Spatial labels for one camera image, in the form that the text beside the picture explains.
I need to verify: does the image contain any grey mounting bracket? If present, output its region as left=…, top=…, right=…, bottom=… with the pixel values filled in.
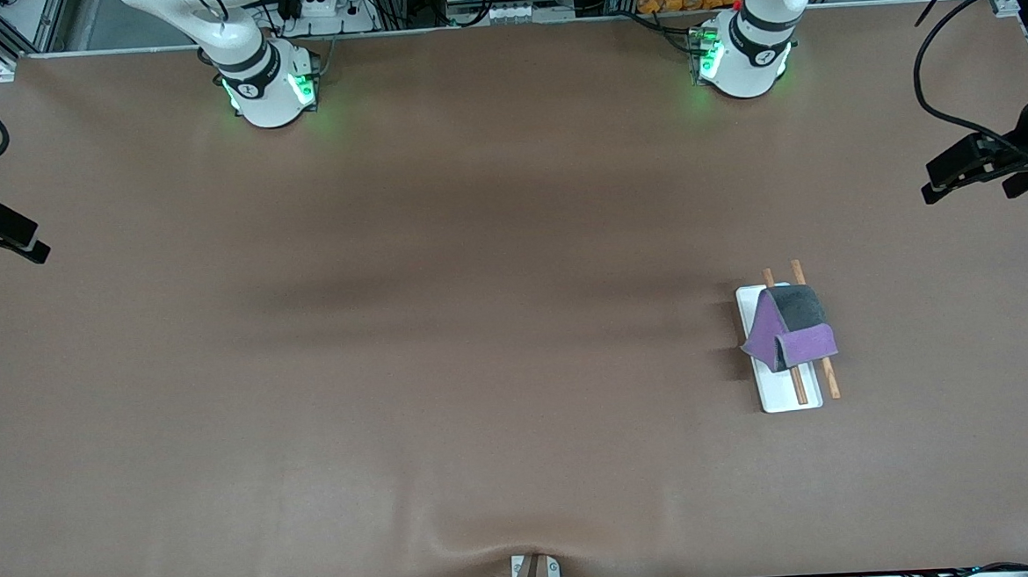
left=510, top=552, right=561, bottom=577

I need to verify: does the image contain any wooden chopstick pair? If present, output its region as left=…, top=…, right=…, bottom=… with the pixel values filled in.
left=790, top=258, right=841, bottom=401

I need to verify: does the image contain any white rack base plate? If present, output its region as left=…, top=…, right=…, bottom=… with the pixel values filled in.
left=735, top=281, right=825, bottom=415

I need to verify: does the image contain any grey and purple towel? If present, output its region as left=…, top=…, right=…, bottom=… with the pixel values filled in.
left=736, top=280, right=839, bottom=375

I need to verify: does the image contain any white power strip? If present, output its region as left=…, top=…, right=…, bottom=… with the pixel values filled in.
left=274, top=0, right=378, bottom=38

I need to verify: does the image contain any brown table cover mat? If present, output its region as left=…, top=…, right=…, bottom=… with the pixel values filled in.
left=0, top=0, right=1028, bottom=577

